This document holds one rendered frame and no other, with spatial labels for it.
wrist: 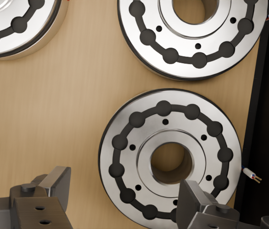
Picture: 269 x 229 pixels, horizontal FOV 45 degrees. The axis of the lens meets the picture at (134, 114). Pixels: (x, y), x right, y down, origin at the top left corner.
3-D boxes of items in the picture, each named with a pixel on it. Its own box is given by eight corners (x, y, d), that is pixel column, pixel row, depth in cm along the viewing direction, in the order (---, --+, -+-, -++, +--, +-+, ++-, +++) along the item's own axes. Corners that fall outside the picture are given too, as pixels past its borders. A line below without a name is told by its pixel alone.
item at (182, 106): (228, 235, 24) (231, 239, 23) (92, 220, 24) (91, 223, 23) (249, 99, 23) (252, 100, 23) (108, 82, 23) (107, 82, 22)
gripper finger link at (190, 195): (188, 258, 13) (175, 219, 16) (205, 260, 13) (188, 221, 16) (196, 203, 12) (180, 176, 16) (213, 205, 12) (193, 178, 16)
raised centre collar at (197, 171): (200, 200, 23) (202, 203, 23) (131, 191, 23) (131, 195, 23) (210, 131, 23) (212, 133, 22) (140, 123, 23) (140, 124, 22)
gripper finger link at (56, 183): (54, 188, 12) (71, 165, 16) (36, 186, 12) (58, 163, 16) (49, 244, 12) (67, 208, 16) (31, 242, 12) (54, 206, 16)
